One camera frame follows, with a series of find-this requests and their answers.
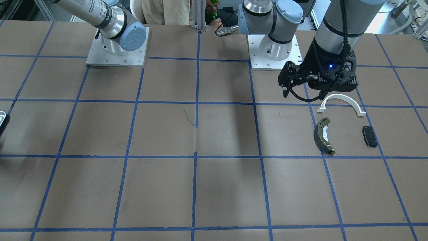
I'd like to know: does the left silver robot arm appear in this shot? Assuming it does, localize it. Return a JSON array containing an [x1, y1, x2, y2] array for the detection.
[[237, 0, 384, 96]]

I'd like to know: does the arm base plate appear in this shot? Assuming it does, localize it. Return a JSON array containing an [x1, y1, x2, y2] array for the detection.
[[247, 34, 303, 71], [86, 26, 150, 67]]

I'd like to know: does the person in beige shirt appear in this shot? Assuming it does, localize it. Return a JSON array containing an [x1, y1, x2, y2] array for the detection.
[[142, 0, 223, 28]]

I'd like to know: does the white curved plastic bracket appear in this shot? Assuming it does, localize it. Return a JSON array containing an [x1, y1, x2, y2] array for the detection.
[[317, 94, 367, 117]]

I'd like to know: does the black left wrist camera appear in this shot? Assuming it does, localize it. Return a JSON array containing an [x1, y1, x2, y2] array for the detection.
[[278, 61, 306, 101]]

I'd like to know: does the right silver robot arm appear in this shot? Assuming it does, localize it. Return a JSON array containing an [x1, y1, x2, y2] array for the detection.
[[48, 0, 147, 51]]

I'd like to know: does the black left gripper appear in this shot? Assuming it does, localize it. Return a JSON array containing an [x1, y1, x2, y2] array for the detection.
[[301, 40, 359, 92]]

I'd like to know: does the black brake pad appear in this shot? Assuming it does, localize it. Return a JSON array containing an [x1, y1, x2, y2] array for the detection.
[[362, 126, 378, 147]]

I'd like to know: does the green curved brake shoe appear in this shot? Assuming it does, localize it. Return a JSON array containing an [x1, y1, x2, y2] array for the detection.
[[313, 117, 336, 155]]

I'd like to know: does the aluminium frame post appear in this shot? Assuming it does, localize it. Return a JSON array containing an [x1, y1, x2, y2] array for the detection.
[[192, 0, 206, 32]]

